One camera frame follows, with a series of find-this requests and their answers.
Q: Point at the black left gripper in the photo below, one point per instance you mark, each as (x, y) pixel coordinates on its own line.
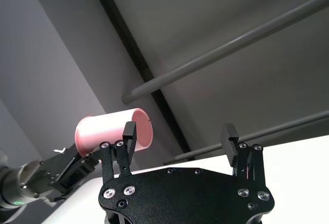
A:
(55, 168)

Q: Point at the dark frame post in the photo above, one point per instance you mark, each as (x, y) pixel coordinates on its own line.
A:
(123, 31)

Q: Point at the pink plastic cup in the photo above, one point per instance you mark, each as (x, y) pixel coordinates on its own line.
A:
(102, 129)

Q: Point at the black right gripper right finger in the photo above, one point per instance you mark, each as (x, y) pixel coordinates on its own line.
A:
(230, 144)

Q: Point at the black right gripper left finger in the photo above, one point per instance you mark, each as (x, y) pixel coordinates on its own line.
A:
(128, 147)

